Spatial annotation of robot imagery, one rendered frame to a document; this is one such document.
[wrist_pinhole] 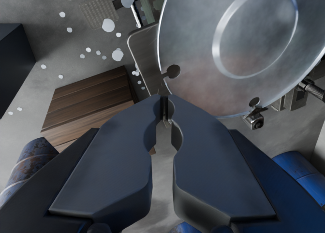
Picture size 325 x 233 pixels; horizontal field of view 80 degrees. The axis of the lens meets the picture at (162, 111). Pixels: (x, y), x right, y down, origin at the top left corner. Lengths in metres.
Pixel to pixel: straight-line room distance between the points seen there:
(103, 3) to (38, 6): 0.32
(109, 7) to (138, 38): 0.62
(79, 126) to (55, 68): 0.39
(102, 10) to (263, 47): 0.67
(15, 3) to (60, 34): 0.19
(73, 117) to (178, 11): 0.72
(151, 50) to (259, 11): 0.15
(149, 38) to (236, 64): 0.14
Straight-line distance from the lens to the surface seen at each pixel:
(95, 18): 0.89
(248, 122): 0.43
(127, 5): 0.39
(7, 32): 0.99
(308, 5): 0.37
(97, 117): 0.86
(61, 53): 1.12
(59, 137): 0.95
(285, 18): 0.34
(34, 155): 1.34
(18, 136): 1.47
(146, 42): 0.26
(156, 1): 0.40
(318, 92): 0.47
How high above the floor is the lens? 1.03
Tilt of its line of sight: 50 degrees down
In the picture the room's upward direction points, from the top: 158 degrees clockwise
